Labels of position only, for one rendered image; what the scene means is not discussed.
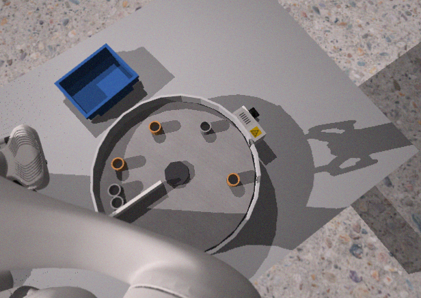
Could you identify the grey round turntable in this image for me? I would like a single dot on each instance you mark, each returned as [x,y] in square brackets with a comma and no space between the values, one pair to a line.
[175,183]

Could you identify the blue open crate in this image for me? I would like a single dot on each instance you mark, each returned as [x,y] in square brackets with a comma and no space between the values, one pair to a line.
[98,83]

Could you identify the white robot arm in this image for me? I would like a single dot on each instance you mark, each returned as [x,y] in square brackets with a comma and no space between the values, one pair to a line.
[38,231]

